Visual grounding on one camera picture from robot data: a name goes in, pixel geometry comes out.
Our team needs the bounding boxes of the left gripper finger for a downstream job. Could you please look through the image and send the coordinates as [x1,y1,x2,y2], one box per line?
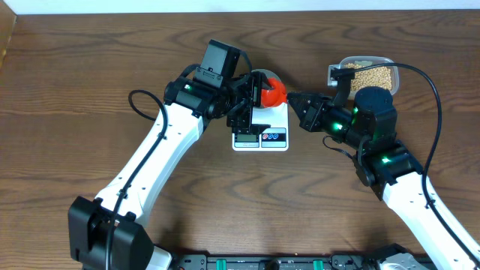
[232,112,270,136]
[252,70,269,107]

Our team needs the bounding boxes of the orange measuring scoop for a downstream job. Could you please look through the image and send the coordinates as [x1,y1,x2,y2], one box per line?
[261,77,287,108]

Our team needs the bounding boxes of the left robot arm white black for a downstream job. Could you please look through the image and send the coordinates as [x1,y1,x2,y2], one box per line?
[67,40,272,269]

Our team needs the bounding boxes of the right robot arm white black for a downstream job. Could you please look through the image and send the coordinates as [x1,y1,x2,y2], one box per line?
[287,87,479,269]

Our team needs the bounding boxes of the grey white bowl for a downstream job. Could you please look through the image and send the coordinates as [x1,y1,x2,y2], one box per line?
[253,69,282,90]

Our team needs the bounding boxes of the white digital kitchen scale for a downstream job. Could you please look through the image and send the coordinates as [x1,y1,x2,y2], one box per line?
[232,103,289,152]

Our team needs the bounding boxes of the clear plastic container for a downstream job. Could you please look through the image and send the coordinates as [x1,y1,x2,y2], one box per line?
[340,55,400,100]

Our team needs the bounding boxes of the yellow soybeans in container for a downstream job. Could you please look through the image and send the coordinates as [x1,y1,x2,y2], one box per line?
[350,67,392,93]

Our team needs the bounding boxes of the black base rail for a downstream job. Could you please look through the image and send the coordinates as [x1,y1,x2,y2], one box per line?
[168,254,380,270]

